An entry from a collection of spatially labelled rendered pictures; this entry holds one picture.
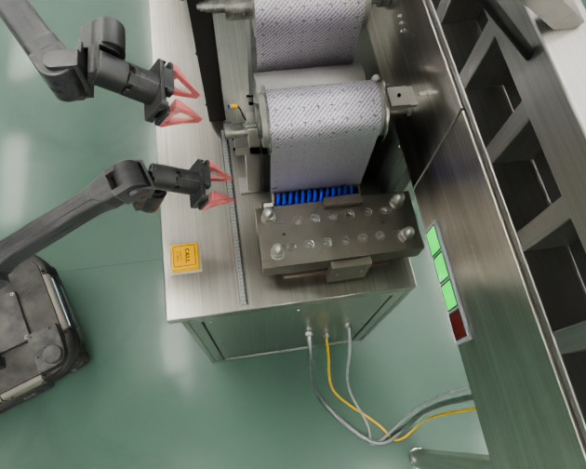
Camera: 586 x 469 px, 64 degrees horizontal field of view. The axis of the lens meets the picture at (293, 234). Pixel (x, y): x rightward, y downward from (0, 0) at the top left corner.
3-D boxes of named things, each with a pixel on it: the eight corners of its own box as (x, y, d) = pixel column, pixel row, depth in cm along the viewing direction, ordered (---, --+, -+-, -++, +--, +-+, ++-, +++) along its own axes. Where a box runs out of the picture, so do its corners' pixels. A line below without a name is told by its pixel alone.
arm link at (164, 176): (152, 176, 101) (149, 156, 104) (141, 195, 105) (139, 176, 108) (182, 181, 105) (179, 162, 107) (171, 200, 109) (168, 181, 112)
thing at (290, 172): (270, 193, 121) (271, 154, 104) (359, 182, 124) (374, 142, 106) (270, 194, 121) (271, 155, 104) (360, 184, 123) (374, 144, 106)
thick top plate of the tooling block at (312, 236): (255, 219, 124) (254, 208, 118) (402, 201, 128) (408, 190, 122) (263, 276, 118) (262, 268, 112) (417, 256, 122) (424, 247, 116)
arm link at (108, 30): (62, 102, 83) (41, 67, 75) (65, 52, 87) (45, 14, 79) (132, 97, 84) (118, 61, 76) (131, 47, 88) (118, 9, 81)
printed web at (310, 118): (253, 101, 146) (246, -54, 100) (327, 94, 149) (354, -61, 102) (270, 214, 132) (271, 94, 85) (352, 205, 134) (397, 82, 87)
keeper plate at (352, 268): (326, 274, 125) (330, 261, 115) (362, 270, 126) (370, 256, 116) (326, 284, 124) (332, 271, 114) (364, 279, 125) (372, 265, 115)
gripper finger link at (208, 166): (226, 203, 118) (191, 197, 113) (223, 178, 121) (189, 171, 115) (239, 190, 113) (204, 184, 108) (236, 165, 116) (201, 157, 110)
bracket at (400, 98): (384, 92, 104) (386, 86, 102) (409, 89, 104) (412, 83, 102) (390, 111, 102) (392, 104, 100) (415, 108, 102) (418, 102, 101)
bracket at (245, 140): (236, 180, 136) (229, 113, 108) (259, 178, 137) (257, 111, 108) (238, 195, 134) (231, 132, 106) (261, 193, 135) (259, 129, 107)
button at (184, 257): (171, 247, 127) (169, 245, 125) (197, 245, 128) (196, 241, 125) (173, 273, 124) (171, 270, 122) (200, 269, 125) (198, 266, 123)
